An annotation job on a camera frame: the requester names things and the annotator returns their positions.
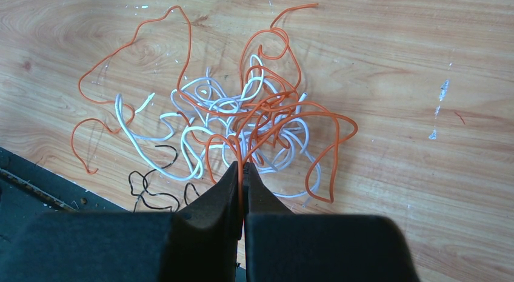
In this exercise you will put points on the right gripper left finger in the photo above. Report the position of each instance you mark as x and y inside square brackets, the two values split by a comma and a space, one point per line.
[196, 243]

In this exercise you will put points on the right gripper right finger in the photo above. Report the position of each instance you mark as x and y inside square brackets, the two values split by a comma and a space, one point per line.
[284, 246]

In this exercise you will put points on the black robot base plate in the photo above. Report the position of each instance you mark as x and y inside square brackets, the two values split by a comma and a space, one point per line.
[28, 190]

